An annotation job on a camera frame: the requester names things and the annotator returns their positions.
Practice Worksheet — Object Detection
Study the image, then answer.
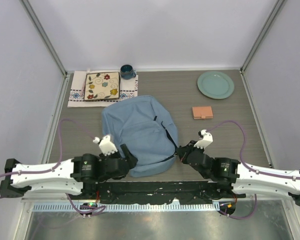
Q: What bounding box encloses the blue fabric backpack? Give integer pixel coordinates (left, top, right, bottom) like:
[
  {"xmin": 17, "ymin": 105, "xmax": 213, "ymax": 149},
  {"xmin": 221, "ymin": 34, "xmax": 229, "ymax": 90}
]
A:
[{"xmin": 101, "ymin": 95, "xmax": 178, "ymax": 178}]

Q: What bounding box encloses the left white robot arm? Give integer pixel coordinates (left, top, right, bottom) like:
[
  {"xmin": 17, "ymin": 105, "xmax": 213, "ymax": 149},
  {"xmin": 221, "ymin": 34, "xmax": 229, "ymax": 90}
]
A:
[{"xmin": 0, "ymin": 140, "xmax": 138, "ymax": 200}]

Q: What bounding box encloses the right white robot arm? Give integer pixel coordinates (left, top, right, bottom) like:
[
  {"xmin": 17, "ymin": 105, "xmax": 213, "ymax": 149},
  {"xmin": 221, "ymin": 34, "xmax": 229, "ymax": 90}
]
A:
[{"xmin": 176, "ymin": 140, "xmax": 300, "ymax": 207}]

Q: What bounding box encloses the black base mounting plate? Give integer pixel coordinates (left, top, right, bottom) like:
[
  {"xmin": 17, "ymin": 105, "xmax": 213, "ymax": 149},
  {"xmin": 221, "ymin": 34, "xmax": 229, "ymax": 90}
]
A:
[{"xmin": 70, "ymin": 180, "xmax": 246, "ymax": 205}]

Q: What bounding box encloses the white patterned cloth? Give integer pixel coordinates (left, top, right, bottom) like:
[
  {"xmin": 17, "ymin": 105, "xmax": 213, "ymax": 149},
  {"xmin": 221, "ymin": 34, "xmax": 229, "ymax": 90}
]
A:
[{"xmin": 67, "ymin": 70, "xmax": 138, "ymax": 108}]

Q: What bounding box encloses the teal round plate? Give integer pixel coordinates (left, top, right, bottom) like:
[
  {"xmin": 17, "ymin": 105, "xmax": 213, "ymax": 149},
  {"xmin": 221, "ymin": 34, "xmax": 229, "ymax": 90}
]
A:
[{"xmin": 197, "ymin": 71, "xmax": 235, "ymax": 100}]

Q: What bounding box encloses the floral square tile plate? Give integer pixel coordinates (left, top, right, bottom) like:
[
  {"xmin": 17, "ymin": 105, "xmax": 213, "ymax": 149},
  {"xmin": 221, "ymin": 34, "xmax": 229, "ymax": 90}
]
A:
[{"xmin": 83, "ymin": 72, "xmax": 120, "ymax": 102}]

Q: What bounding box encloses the dark blue ceramic mug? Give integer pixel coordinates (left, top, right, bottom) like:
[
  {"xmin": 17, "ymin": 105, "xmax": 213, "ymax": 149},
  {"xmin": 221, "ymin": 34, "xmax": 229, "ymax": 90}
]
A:
[{"xmin": 120, "ymin": 64, "xmax": 137, "ymax": 80}]

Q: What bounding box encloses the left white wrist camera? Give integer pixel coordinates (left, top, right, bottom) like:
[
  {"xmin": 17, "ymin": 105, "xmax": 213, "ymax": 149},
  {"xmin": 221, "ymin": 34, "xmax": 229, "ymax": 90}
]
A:
[{"xmin": 92, "ymin": 134, "xmax": 118, "ymax": 156}]

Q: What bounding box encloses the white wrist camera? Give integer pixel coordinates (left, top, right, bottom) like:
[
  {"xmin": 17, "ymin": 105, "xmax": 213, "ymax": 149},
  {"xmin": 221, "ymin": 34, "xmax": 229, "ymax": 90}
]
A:
[
  {"xmin": 92, "ymin": 134, "xmax": 118, "ymax": 156},
  {"xmin": 194, "ymin": 129, "xmax": 213, "ymax": 150}
]

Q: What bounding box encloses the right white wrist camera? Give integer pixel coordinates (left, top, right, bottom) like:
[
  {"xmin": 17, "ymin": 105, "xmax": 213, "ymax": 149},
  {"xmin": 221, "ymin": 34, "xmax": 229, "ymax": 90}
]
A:
[{"xmin": 194, "ymin": 129, "xmax": 213, "ymax": 150}]

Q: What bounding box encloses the white slotted cable duct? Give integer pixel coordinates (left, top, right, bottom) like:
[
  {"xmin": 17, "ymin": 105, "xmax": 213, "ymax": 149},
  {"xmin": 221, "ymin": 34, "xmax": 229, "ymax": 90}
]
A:
[{"xmin": 32, "ymin": 201, "xmax": 220, "ymax": 212}]

